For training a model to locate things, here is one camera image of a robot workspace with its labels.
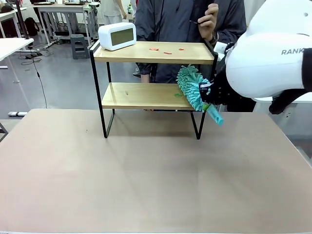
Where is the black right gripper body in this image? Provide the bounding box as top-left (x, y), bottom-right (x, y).
top-left (210, 72), bottom-right (231, 107)

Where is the teal microfibre duster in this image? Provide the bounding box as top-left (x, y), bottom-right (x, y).
top-left (176, 63), bottom-right (224, 127)

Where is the person's left hand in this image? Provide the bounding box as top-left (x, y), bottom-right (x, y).
top-left (197, 3), bottom-right (220, 40)

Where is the person in dark jacket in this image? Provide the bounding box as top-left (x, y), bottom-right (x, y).
top-left (134, 0), bottom-right (248, 84)

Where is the white digital clock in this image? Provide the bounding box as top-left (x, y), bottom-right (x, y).
top-left (98, 22), bottom-right (137, 52)

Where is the background person in white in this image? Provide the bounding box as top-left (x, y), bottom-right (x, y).
top-left (100, 0), bottom-right (128, 25)

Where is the grey plastic step stool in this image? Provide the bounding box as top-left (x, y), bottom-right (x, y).
top-left (70, 34), bottom-right (91, 60)

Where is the white desk with grey legs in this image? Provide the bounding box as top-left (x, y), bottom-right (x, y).
top-left (33, 0), bottom-right (99, 48)

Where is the black power adapter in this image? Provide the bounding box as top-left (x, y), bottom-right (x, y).
top-left (25, 51), bottom-right (42, 60)

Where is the black backpack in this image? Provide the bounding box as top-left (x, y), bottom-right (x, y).
top-left (24, 17), bottom-right (40, 37)

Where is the black stand pole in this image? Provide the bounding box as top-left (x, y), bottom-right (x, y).
top-left (15, 0), bottom-right (31, 41)

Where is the white side table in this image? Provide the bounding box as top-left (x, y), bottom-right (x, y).
top-left (0, 37), bottom-right (35, 83)

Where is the wooden two-tier black-frame shelf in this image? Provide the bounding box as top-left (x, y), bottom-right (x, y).
top-left (89, 39), bottom-right (219, 140)

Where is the black floor cable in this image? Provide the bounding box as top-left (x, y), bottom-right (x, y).
top-left (20, 46), bottom-right (48, 109)

